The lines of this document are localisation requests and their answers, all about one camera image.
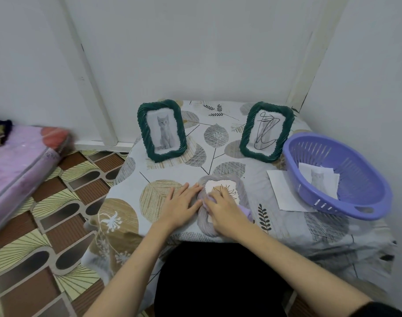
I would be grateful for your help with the person's left hand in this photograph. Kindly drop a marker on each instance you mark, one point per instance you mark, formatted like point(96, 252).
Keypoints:
point(179, 211)

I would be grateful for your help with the black sleeve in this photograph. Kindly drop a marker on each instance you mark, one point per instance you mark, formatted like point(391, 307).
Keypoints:
point(379, 311)

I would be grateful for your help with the person's right forearm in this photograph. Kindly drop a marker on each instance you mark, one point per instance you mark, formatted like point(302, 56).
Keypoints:
point(303, 274)

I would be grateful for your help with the purple cloth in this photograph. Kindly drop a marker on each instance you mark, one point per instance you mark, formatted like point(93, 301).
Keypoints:
point(246, 212)

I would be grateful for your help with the purple plastic basket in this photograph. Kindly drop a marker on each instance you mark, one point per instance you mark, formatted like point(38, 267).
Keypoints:
point(366, 188)

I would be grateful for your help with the person's left forearm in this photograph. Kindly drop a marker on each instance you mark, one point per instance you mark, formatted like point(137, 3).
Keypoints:
point(131, 277)

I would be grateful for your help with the black trousers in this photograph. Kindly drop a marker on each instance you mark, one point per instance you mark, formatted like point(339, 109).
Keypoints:
point(220, 283)

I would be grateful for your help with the leaf patterned tablecloth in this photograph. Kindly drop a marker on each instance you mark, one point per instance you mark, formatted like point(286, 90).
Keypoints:
point(174, 168)

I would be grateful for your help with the purple mattress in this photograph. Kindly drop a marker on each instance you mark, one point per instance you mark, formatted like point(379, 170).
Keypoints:
point(19, 171)

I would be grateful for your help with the white paper black line drawing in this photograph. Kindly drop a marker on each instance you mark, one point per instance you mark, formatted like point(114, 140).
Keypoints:
point(281, 191)

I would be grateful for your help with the white paper grey drawing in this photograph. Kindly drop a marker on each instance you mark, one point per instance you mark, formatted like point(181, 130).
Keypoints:
point(320, 179)
point(164, 132)

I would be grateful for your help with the person's right hand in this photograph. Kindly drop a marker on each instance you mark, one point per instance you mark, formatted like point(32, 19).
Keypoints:
point(229, 217)

